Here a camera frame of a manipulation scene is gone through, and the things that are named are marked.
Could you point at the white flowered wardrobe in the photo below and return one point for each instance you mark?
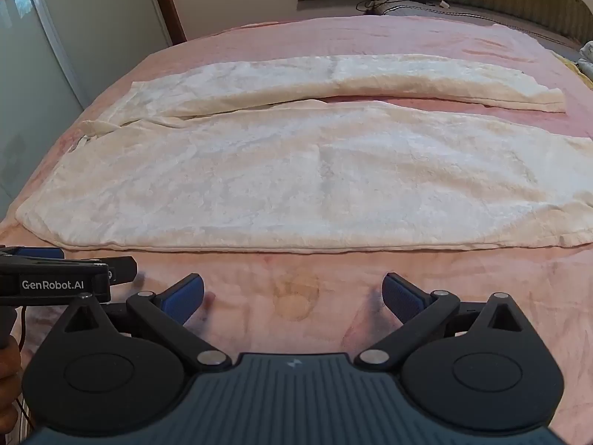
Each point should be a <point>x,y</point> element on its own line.
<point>69,32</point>

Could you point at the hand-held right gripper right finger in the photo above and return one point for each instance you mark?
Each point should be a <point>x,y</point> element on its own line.
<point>399,297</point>

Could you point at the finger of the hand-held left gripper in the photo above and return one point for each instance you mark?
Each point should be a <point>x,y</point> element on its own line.
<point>55,282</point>
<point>41,253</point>

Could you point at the cream patterned pants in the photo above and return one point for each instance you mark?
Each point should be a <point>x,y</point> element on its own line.
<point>301,181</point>

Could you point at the brown wooden door frame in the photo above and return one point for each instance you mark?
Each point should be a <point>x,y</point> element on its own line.
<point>167,4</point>

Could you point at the grey pillow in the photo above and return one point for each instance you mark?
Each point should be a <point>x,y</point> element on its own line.
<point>463,13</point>

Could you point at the white bundled cloth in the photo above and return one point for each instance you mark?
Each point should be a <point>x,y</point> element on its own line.
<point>586,58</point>

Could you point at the pink blanket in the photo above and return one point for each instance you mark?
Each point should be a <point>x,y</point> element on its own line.
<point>287,32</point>

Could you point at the person's left hand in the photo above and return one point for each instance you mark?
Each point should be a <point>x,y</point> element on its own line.
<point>8,384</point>

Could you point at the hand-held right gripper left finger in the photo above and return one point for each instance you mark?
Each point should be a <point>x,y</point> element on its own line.
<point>186,295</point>

